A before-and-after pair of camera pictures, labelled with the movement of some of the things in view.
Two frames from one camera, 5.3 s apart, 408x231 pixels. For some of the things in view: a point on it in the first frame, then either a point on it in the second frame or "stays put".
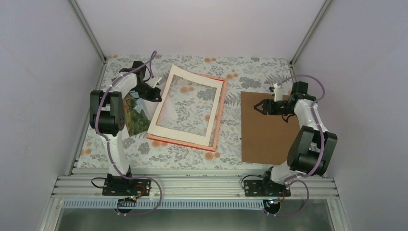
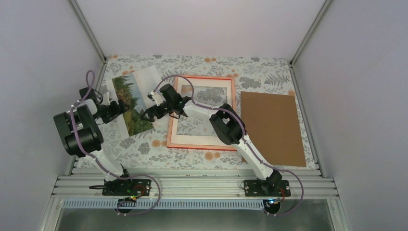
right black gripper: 266,102 → 154,109
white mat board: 161,79 → 189,140
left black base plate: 127,187 stays put
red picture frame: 216,125 → 198,147
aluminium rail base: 192,183 stays put
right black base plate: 259,188 stays put
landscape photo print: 139,112 stays put
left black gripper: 152,97 → 117,112
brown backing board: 265,138 stays put
